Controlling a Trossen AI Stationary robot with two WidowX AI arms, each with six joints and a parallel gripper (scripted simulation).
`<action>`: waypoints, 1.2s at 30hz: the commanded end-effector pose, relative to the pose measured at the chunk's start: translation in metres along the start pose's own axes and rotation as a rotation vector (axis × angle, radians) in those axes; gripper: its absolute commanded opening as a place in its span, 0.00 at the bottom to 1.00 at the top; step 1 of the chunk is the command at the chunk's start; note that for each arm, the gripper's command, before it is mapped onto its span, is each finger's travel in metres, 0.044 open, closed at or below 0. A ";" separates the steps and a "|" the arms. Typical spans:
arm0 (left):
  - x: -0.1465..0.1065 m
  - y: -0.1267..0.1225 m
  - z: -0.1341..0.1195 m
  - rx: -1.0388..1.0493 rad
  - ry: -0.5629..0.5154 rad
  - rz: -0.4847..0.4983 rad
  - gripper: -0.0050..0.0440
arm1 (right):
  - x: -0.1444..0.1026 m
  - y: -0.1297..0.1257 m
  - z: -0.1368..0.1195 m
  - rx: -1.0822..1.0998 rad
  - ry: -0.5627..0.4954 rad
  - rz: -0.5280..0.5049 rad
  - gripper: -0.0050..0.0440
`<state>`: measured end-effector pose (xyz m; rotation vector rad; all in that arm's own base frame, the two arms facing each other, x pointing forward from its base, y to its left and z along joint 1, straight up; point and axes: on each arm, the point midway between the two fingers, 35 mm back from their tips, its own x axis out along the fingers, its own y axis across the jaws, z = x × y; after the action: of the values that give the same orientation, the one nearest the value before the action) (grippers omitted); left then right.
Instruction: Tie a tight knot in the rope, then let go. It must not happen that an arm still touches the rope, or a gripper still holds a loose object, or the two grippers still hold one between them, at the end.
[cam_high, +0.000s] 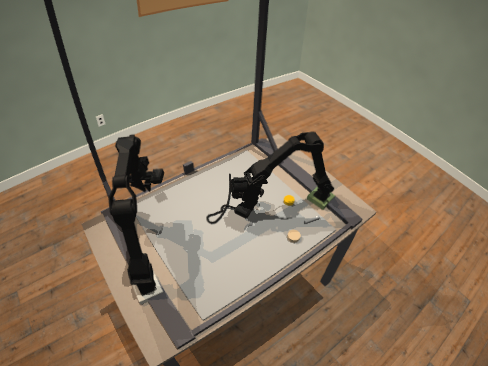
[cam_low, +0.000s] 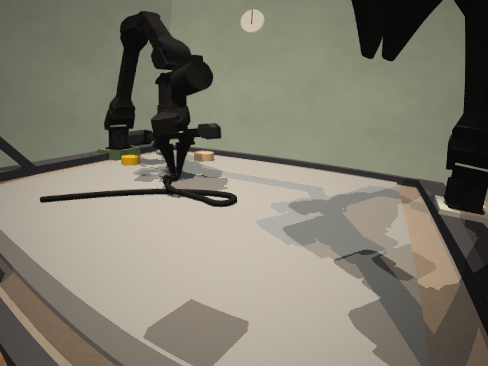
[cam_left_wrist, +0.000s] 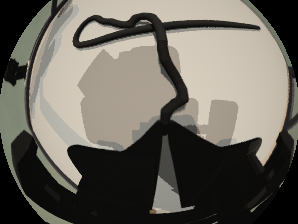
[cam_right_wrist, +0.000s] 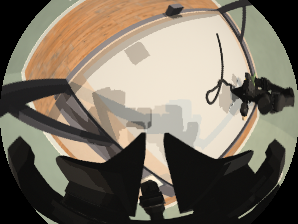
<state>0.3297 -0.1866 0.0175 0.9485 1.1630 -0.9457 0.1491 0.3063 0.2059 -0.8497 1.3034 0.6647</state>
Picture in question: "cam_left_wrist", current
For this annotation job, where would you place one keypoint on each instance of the black knotted rope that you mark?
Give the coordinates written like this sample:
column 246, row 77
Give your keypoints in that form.
column 162, row 47

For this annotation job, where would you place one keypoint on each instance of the tan wooden disc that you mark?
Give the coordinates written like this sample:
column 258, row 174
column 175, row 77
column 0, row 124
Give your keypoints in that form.
column 153, row 211

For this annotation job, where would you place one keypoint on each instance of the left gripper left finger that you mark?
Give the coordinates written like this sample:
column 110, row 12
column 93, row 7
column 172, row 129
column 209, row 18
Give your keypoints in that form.
column 138, row 165

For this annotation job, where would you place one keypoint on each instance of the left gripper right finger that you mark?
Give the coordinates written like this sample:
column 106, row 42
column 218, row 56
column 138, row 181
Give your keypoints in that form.
column 197, row 162

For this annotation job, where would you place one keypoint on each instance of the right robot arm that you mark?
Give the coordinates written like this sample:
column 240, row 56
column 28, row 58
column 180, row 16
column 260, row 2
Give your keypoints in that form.
column 11, row 75

